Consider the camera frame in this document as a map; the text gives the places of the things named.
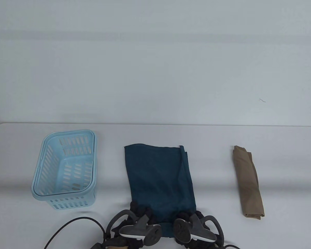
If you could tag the person's right hand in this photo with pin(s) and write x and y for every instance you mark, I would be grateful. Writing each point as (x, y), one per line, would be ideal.
(186, 216)

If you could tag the person's left hand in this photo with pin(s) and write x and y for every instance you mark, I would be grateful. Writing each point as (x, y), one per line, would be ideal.
(145, 210)

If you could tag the dark teal shorts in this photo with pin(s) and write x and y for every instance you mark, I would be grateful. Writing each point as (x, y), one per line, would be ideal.
(160, 179)

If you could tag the brown shorts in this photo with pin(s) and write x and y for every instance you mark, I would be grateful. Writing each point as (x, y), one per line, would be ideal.
(248, 181)

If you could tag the right white black controller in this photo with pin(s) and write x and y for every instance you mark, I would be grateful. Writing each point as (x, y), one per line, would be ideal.
(182, 229)

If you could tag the white black controller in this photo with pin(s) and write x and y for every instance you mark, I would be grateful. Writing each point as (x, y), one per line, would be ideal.
(150, 233)
(182, 229)

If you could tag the left white black controller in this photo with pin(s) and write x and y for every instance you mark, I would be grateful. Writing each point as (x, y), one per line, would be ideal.
(150, 233)

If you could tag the light blue plastic basket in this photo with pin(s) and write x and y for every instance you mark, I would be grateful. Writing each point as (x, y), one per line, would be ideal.
(41, 186)

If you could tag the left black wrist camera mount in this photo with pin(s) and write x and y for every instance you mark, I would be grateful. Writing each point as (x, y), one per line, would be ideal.
(96, 246)

